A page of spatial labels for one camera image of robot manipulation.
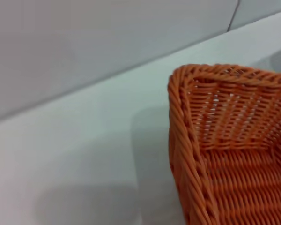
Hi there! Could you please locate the orange woven plastic basket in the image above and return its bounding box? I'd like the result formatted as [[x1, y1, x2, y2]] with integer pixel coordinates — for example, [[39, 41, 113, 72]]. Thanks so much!
[[167, 63, 281, 225]]

